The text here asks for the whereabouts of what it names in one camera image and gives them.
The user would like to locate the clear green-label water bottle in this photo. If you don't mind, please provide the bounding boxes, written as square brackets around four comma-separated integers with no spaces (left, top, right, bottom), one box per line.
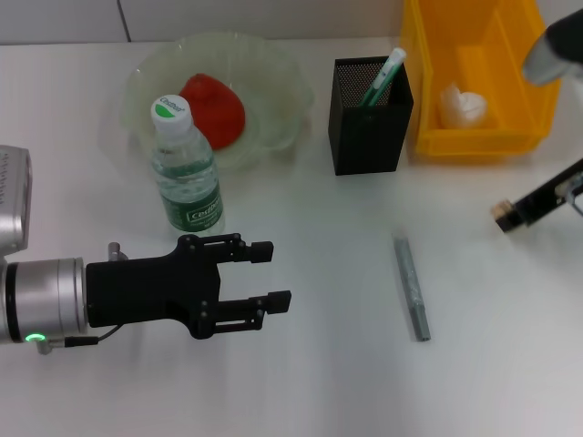
[150,93,226,236]

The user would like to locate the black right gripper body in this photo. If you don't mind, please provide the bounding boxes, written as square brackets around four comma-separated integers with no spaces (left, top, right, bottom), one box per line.
[523,158,583,220]

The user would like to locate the grey right wrist cable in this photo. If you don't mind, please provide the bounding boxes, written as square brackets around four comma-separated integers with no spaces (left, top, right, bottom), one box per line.
[557,179,583,218]

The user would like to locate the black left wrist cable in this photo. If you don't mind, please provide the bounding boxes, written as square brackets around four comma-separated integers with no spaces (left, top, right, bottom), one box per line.
[36,323,124,354]

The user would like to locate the white paper ball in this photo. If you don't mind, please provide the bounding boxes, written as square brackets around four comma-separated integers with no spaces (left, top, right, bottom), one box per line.
[438,81,489,127]

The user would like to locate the green glass fruit plate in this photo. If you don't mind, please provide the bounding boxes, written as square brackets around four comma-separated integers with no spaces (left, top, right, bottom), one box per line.
[120,30,315,172]

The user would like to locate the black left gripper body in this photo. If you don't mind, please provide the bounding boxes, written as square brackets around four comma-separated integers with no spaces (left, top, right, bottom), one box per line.
[85,234,222,340]

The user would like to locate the beige eraser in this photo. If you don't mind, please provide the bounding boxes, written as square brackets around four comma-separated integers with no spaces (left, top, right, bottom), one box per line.
[490,199,514,224]

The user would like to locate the green utility knife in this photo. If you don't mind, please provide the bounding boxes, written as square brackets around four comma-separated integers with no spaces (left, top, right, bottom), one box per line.
[356,47,407,108]

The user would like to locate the black mesh pen holder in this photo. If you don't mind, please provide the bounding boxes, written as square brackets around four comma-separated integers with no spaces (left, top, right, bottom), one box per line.
[327,55,414,177]

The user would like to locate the yellow plastic bin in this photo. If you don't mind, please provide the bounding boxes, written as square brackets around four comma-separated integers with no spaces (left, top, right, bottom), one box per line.
[399,0,565,158]

